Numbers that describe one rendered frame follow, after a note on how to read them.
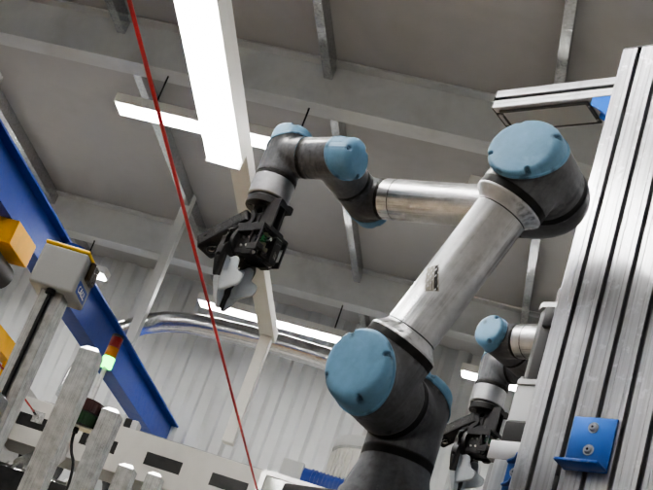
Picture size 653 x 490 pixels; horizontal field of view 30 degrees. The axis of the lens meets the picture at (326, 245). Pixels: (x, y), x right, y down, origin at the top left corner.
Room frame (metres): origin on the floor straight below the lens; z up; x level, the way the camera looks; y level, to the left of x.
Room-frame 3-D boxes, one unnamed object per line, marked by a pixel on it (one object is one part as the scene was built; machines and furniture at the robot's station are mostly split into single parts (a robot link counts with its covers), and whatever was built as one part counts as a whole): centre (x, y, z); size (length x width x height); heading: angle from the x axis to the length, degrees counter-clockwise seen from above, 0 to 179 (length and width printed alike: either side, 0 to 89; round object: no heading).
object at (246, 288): (1.95, 0.11, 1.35); 0.06 x 0.03 x 0.09; 47
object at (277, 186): (1.94, 0.12, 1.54); 0.08 x 0.08 x 0.05
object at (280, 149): (1.94, 0.12, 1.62); 0.09 x 0.08 x 0.11; 54
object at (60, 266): (1.71, 0.35, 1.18); 0.07 x 0.07 x 0.08; 80
